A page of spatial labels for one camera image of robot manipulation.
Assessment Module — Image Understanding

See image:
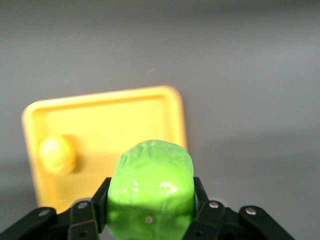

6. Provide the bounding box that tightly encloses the yellow potato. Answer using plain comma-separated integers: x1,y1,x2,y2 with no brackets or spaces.
38,134,77,176

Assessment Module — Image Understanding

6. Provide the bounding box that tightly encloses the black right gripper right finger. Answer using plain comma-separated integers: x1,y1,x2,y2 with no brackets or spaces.
186,176,296,240

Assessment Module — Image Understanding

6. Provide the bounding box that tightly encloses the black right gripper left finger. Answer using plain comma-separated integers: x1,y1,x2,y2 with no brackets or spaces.
0,176,113,240

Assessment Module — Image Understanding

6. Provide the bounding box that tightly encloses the green ball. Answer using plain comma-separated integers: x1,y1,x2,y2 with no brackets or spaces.
106,139,195,240

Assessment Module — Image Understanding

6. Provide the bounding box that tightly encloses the orange rectangular tray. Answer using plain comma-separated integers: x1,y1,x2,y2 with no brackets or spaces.
21,85,189,215

